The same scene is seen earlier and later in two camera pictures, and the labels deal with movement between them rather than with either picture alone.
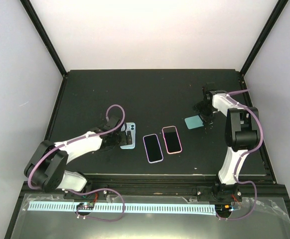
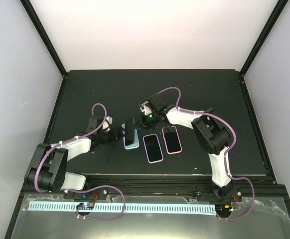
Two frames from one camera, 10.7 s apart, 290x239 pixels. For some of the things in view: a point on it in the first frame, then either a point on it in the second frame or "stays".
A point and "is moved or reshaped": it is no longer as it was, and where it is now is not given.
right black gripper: (208, 119) → (139, 122)
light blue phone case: (129, 126) is moved or reshaped
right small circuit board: (222, 209) stays
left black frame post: (37, 22) stays
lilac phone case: (160, 144) stays
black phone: (153, 148) stays
